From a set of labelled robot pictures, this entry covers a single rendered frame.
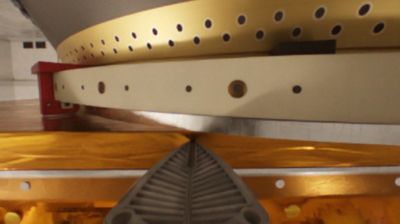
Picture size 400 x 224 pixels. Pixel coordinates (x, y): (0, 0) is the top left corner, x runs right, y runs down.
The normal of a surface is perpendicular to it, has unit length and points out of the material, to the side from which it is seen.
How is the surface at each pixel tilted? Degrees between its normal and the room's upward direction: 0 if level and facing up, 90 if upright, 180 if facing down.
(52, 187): 90
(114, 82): 90
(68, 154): 90
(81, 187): 90
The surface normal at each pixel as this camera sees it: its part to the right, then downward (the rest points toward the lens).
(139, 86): -0.39, 0.08
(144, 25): -0.36, 0.54
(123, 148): 0.02, 0.09
